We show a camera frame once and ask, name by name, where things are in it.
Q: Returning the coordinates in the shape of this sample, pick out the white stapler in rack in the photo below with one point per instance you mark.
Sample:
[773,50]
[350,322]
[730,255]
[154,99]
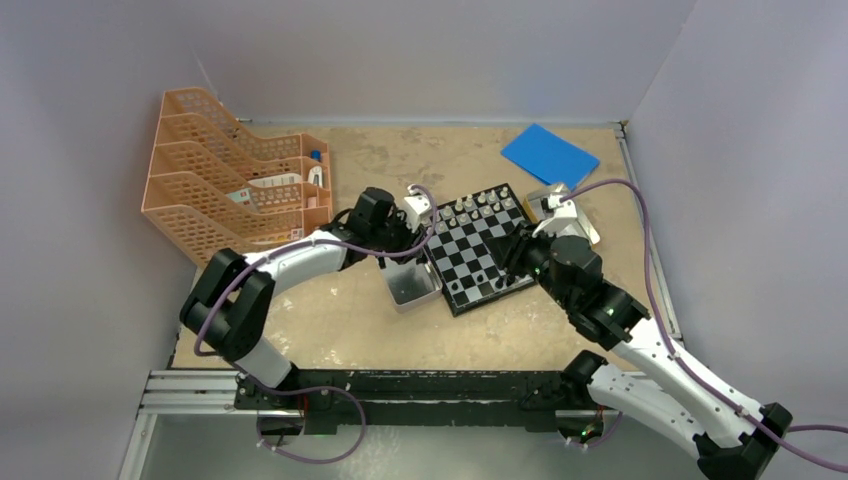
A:
[316,176]

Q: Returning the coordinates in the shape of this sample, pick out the orange plastic file rack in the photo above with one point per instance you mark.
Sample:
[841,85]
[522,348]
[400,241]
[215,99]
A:
[197,191]

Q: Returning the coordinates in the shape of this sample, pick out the blue notebook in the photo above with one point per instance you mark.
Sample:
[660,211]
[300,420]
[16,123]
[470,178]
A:
[549,158]

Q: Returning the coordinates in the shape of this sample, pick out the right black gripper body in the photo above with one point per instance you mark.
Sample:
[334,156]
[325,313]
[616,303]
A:
[535,258]

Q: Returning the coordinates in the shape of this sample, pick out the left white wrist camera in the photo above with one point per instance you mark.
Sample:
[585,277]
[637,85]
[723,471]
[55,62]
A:
[417,205]

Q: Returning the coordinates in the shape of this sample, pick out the white label box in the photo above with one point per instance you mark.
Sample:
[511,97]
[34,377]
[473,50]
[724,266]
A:
[279,180]

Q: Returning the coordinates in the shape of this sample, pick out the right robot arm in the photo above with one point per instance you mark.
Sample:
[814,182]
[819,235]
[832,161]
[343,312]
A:
[730,435]

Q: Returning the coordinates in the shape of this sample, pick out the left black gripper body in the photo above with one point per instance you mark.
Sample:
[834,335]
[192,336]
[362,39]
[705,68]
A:
[398,235]

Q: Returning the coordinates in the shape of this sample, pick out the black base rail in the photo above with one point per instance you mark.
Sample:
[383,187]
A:
[537,401]

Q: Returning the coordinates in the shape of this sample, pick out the black white chess board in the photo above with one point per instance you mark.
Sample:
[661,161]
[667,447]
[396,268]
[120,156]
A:
[459,255]

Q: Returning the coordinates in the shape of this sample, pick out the silver metal tin tray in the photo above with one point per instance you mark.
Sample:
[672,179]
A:
[412,284]

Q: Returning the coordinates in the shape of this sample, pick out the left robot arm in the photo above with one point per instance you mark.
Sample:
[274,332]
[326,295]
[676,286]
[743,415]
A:
[228,306]

